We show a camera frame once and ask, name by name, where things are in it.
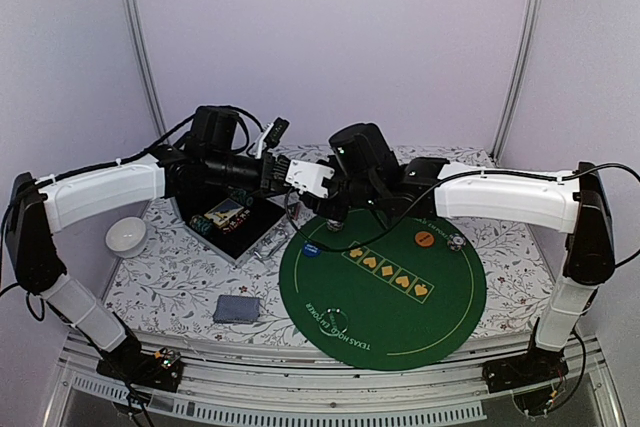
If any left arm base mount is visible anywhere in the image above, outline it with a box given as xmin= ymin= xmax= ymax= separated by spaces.
xmin=96 ymin=345 xmax=184 ymax=393

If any blue small blind button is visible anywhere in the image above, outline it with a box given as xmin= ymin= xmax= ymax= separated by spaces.
xmin=301 ymin=242 xmax=322 ymax=258

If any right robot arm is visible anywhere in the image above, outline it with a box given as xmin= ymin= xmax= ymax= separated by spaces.
xmin=286 ymin=123 xmax=616 ymax=383

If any green chip stack in case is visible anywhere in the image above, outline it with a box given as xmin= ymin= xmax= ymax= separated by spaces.
xmin=189 ymin=215 xmax=215 ymax=238

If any aluminium corner post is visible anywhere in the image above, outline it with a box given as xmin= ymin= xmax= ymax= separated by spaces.
xmin=122 ymin=0 xmax=167 ymax=135
xmin=490 ymin=0 xmax=543 ymax=165

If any white bowl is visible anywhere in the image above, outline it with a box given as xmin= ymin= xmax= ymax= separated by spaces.
xmin=105 ymin=217 xmax=148 ymax=258

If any left aluminium corner post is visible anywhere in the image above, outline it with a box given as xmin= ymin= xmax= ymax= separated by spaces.
xmin=122 ymin=0 xmax=167 ymax=135

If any round green poker mat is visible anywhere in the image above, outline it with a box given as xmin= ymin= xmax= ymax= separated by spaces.
xmin=279 ymin=210 xmax=487 ymax=371

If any orange big blind button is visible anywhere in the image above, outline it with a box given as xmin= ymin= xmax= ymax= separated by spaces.
xmin=414 ymin=231 xmax=435 ymax=248

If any card box in case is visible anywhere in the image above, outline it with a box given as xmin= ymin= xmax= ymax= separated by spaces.
xmin=204 ymin=198 xmax=246 ymax=228

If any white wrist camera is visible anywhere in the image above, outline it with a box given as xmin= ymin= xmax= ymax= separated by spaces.
xmin=285 ymin=160 xmax=335 ymax=199
xmin=248 ymin=117 xmax=290 ymax=159

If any clear dealer button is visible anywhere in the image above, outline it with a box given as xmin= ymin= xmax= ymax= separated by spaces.
xmin=319 ymin=308 xmax=349 ymax=337

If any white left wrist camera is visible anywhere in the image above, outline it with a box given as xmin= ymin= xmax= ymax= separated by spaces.
xmin=248 ymin=117 xmax=290 ymax=159

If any black white chip stack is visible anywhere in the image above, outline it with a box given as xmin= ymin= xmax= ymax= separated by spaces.
xmin=326 ymin=219 xmax=344 ymax=232

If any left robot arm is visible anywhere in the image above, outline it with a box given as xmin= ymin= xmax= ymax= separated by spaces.
xmin=1 ymin=106 xmax=290 ymax=381

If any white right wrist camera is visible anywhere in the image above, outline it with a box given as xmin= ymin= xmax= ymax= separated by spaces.
xmin=285 ymin=160 xmax=335 ymax=199

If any aluminium poker chip case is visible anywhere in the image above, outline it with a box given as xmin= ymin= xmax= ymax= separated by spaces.
xmin=171 ymin=188 xmax=285 ymax=265

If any right aluminium corner post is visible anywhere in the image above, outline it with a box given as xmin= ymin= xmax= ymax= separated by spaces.
xmin=490 ymin=0 xmax=543 ymax=165

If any blue playing card deck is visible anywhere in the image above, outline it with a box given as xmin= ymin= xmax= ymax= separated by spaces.
xmin=213 ymin=295 xmax=260 ymax=324

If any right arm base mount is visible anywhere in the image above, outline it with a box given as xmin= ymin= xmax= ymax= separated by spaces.
xmin=482 ymin=349 xmax=568 ymax=416

